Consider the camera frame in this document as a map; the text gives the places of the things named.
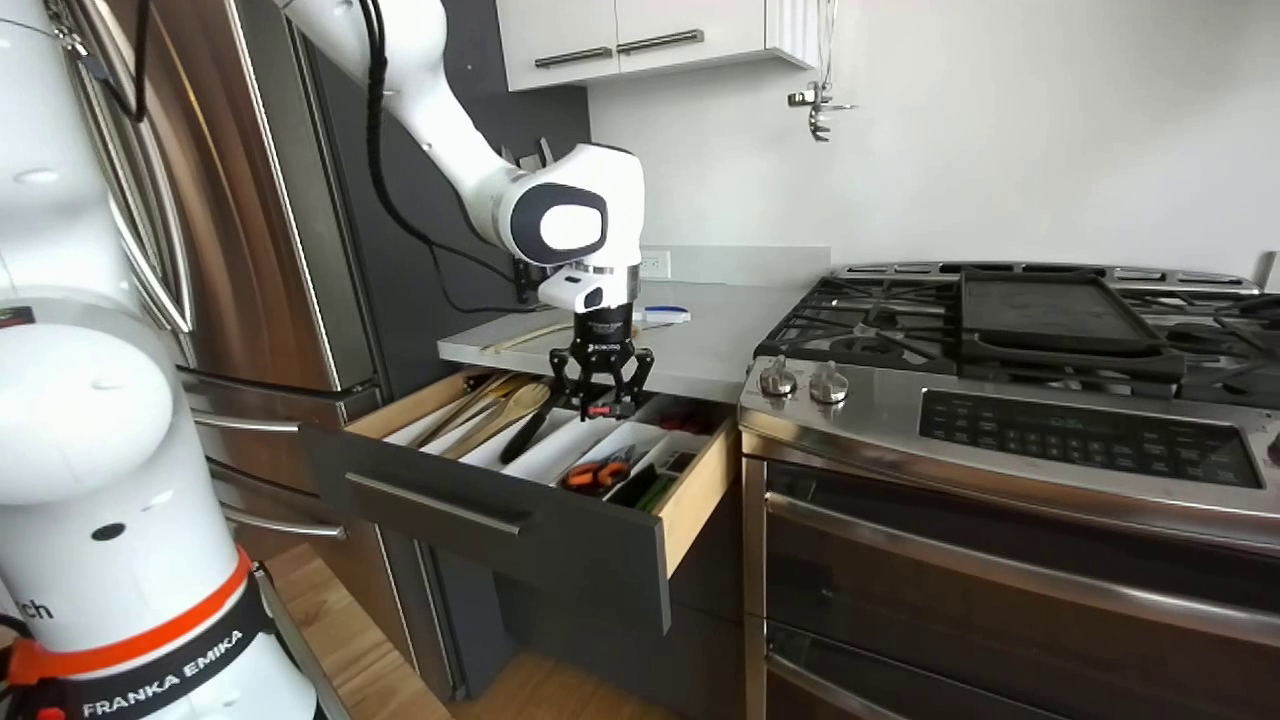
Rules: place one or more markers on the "black stove griddle plate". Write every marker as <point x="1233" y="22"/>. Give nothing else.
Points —
<point x="1052" y="313"/>

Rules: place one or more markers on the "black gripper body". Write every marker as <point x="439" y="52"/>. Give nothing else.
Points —
<point x="600" y="332"/>

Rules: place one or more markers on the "white cutlery organizer tray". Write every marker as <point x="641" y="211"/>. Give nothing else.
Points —
<point x="575" y="444"/>

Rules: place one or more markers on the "dark gray lower cabinet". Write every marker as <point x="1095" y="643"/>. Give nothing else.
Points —
<point x="693" y="626"/>

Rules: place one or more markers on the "stainless steel fridge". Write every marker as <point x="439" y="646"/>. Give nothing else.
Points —
<point x="253" y="200"/>

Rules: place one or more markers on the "dark gray cabinet panel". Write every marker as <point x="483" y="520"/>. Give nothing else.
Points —
<point x="413" y="332"/>

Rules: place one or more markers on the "white upper cabinet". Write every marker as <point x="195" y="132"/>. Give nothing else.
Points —
<point x="641" y="34"/>

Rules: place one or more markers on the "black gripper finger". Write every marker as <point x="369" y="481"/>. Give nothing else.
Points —
<point x="565" y="372"/>
<point x="641" y="372"/>

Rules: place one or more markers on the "stainless steel gas stove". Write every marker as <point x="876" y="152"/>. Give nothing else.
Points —
<point x="1015" y="533"/>

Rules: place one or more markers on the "hanging metal hook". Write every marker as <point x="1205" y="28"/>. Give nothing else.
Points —
<point x="818" y="105"/>

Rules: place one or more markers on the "blue white small object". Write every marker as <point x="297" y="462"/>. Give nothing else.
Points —
<point x="664" y="316"/>

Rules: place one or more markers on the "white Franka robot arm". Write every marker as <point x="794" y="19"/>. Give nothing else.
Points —
<point x="121" y="441"/>

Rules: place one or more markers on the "pale wooden spoon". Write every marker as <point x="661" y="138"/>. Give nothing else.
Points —
<point x="502" y="415"/>

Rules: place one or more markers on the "gray wooden kitchen drawer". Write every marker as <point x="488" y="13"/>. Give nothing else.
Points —
<point x="467" y="533"/>

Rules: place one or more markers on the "white wall outlet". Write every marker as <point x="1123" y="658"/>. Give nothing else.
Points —
<point x="658" y="266"/>

